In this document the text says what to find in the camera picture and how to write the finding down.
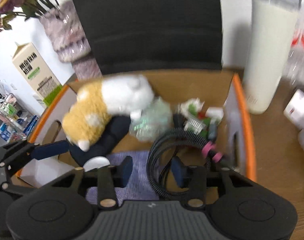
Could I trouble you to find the purple knitted cloth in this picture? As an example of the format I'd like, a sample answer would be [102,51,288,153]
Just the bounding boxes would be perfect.
[85,151,168,207]

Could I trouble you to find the black cable pink tie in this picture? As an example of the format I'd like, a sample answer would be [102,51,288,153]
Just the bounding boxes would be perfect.
[146,128,225,201]

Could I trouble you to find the dark navy plush toy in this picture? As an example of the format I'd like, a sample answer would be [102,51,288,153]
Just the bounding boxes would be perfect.
[68,114,132,168]

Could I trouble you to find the green white packet cluster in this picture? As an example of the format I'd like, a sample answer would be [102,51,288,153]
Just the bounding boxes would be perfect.
[178,98,224,142]

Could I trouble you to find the yellow white plush toy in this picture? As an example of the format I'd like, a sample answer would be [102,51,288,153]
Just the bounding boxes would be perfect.
[62,75,155,152]

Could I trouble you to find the iridescent packet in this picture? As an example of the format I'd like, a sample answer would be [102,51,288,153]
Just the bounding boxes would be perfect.
[129,97,173,142]

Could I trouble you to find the blue white boxes on floor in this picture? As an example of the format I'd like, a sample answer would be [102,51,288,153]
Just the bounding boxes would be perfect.
[0,94,39,142]

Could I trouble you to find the red orange cardboard box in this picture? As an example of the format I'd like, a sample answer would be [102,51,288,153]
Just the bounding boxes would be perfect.
[15,70,257,187]

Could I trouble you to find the green white milk carton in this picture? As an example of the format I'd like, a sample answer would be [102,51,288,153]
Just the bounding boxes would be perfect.
[12,43,62,108]

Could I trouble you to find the white power strip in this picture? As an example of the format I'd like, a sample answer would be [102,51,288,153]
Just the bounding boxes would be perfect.
[283,89,304,130]

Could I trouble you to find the purple marbled vase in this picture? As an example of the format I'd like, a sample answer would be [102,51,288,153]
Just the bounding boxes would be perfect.
[39,0,101,80]

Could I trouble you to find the water bottle pack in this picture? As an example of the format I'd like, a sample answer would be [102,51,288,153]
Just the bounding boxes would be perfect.
[283,0,304,87]

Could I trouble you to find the black paper bag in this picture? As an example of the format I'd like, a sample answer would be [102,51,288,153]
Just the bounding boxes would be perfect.
[73,0,223,75]

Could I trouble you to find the white thermos grey lid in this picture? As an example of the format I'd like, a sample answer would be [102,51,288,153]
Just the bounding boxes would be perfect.
[243,0,299,114]

